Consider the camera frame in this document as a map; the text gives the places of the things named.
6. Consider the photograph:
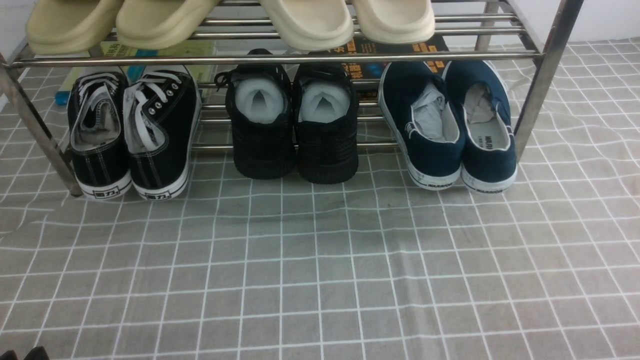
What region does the navy slip-on shoe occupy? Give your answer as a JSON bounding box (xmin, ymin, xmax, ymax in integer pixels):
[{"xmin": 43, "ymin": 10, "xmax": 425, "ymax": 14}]
[
  {"xmin": 377, "ymin": 61, "xmax": 466, "ymax": 191},
  {"xmin": 442, "ymin": 59, "xmax": 518, "ymax": 194}
]

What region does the dark book under rack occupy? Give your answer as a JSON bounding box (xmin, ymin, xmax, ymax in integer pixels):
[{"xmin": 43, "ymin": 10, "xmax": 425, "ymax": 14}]
[{"xmin": 310, "ymin": 35, "xmax": 450, "ymax": 101}]

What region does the green book under rack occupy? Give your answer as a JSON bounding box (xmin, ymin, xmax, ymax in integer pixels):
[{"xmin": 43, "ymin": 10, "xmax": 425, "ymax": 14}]
[{"xmin": 54, "ymin": 39, "xmax": 217, "ymax": 106}]

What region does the silver metal shoe rack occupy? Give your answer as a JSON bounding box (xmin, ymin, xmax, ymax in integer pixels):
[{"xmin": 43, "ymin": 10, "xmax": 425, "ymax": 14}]
[{"xmin": 1, "ymin": 0, "xmax": 584, "ymax": 198}]

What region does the black mesh shoe right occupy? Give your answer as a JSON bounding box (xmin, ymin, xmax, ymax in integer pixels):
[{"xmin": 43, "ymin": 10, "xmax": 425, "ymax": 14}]
[{"xmin": 292, "ymin": 63, "xmax": 359, "ymax": 185}]

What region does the black mesh shoe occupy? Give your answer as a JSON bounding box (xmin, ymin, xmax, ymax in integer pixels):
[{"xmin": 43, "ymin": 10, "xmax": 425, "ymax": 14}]
[
  {"xmin": 292, "ymin": 63, "xmax": 359, "ymax": 185},
  {"xmin": 214, "ymin": 63, "xmax": 297, "ymax": 180}
]

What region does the black mesh shoe left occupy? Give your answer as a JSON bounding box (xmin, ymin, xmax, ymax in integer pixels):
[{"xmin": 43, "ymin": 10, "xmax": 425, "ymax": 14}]
[{"xmin": 214, "ymin": 63, "xmax": 297, "ymax": 180}]

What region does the grey checked floor cloth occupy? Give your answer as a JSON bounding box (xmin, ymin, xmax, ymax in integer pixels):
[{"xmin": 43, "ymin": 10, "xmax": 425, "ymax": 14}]
[{"xmin": 0, "ymin": 38, "xmax": 640, "ymax": 360}]

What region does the cream slipper left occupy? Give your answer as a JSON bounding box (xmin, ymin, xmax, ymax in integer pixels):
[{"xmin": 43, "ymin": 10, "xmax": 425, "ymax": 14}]
[{"xmin": 259, "ymin": 0, "xmax": 354, "ymax": 51}]

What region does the cream slipper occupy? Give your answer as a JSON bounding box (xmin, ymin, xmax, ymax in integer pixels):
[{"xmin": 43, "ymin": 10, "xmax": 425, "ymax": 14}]
[
  {"xmin": 259, "ymin": 0, "xmax": 354, "ymax": 51},
  {"xmin": 352, "ymin": 0, "xmax": 435, "ymax": 44}
]

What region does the cream slipper right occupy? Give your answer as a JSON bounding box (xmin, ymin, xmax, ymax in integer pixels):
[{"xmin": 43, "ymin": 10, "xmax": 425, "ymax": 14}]
[{"xmin": 352, "ymin": 0, "xmax": 435, "ymax": 44}]

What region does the black canvas sneaker right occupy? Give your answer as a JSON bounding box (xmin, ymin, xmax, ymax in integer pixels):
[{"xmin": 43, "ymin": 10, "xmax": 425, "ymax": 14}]
[{"xmin": 123, "ymin": 64, "xmax": 202, "ymax": 201}]

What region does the black canvas sneaker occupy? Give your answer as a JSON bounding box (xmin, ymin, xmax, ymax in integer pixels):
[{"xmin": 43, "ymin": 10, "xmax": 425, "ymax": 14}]
[
  {"xmin": 66, "ymin": 66, "xmax": 133, "ymax": 200},
  {"xmin": 123, "ymin": 64, "xmax": 202, "ymax": 201}
]

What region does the black canvas sneaker left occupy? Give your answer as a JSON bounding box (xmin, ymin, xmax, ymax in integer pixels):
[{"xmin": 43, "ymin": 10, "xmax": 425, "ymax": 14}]
[{"xmin": 66, "ymin": 66, "xmax": 133, "ymax": 200}]

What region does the olive slipper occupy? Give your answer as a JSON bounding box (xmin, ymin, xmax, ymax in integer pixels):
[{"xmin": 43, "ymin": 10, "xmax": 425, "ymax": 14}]
[
  {"xmin": 115, "ymin": 0, "xmax": 220, "ymax": 50},
  {"xmin": 25, "ymin": 0, "xmax": 124, "ymax": 56}
]

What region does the olive slipper far left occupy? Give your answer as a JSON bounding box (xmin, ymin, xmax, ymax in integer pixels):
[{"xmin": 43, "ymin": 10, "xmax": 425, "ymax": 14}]
[{"xmin": 25, "ymin": 0, "xmax": 124, "ymax": 56}]

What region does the black object bottom left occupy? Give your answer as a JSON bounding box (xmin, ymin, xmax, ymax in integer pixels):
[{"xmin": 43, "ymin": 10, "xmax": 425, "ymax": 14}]
[{"xmin": 0, "ymin": 346, "xmax": 50, "ymax": 360}]

